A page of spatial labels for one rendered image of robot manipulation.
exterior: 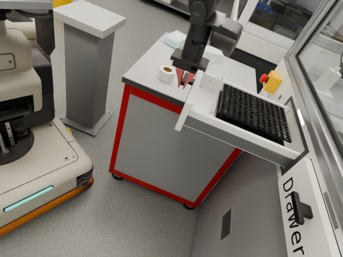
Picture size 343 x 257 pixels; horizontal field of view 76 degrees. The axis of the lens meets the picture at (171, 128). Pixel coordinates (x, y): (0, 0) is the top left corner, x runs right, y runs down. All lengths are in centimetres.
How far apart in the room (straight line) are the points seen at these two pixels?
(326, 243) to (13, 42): 83
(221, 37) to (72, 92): 118
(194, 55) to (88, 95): 102
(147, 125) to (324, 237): 75
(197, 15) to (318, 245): 51
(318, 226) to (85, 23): 119
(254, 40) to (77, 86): 111
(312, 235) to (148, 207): 102
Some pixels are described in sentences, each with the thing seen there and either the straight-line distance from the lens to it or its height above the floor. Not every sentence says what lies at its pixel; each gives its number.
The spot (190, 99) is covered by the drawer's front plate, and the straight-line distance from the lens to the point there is 58.
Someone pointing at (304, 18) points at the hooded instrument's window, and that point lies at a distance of 151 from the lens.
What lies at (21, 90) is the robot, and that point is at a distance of 77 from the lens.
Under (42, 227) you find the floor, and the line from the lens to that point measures 135.
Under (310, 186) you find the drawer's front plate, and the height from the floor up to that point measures 92.
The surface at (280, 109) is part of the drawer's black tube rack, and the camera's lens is 83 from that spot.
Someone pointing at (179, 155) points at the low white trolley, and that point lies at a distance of 108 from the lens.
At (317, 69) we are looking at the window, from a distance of 88.
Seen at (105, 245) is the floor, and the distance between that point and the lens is 130.
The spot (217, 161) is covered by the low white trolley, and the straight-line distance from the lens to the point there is 106.
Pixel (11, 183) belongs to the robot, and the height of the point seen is 28.
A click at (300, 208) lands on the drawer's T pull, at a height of 91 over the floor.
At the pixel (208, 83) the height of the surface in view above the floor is 86.
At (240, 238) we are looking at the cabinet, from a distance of 84.
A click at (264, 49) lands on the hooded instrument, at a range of 151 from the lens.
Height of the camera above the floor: 124
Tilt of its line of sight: 41 degrees down
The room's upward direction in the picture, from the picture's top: 23 degrees clockwise
